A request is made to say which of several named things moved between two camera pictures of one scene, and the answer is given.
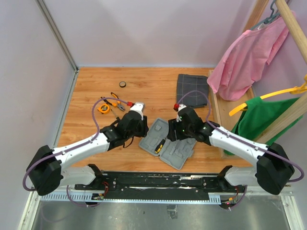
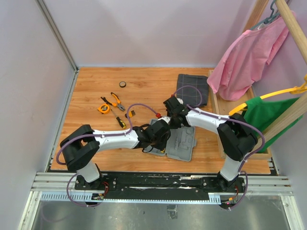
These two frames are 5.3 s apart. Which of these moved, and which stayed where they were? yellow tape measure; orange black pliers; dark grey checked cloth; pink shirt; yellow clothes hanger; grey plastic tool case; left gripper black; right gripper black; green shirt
Moved: left gripper black; grey plastic tool case; right gripper black
Stayed: dark grey checked cloth; yellow clothes hanger; pink shirt; green shirt; orange black pliers; yellow tape measure
